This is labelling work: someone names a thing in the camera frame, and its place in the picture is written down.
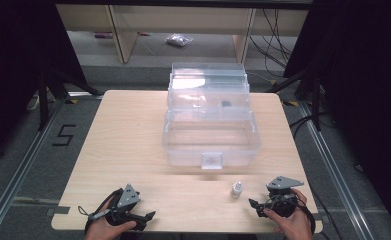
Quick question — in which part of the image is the small white dropper bottle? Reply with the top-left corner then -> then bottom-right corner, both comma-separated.
231,181 -> 244,200

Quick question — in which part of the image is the person's left hand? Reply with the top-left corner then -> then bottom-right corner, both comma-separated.
84,195 -> 138,240

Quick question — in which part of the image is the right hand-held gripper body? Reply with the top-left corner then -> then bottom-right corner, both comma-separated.
265,175 -> 305,219

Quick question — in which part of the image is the clear plastic storage box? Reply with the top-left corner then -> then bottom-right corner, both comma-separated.
162,62 -> 262,171

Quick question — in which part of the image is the aluminium floor rail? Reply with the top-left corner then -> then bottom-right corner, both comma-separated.
297,101 -> 377,240
0,99 -> 67,240

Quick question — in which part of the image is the black metal stand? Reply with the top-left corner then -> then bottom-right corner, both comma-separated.
264,65 -> 324,132
36,65 -> 103,132

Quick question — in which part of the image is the clear plastic bag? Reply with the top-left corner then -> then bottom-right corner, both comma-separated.
165,33 -> 195,48

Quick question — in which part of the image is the black floor cable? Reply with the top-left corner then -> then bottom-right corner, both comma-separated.
288,111 -> 331,140

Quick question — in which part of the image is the wooden shelf unit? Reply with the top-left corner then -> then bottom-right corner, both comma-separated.
55,3 -> 309,64

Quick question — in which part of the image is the person's right hand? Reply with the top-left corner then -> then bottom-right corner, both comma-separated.
262,188 -> 314,240

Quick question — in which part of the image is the white floor cable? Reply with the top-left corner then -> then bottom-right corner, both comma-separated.
26,93 -> 41,112

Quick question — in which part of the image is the black curtain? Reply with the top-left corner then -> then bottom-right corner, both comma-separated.
282,0 -> 391,231
0,0 -> 88,169

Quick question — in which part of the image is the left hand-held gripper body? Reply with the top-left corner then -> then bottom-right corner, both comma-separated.
104,183 -> 142,228

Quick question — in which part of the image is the bundle of black cables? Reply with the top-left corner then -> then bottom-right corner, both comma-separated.
248,8 -> 295,70

